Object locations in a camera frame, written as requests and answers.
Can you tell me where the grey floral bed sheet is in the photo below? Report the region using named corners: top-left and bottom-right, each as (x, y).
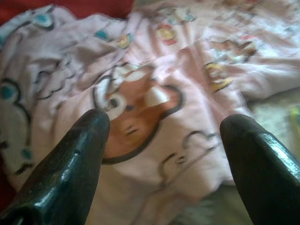
top-left (175, 92), bottom-right (300, 225)

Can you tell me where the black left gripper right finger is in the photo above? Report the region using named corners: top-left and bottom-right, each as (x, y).
top-left (220, 114), bottom-right (300, 225)

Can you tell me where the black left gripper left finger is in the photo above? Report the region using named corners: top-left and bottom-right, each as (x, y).
top-left (0, 109), bottom-right (111, 225)

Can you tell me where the red folded futon cushion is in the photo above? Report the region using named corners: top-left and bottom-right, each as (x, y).
top-left (0, 0), bottom-right (134, 211)

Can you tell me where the pink cartoon bear blanket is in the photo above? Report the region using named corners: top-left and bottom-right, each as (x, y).
top-left (0, 0), bottom-right (300, 225)

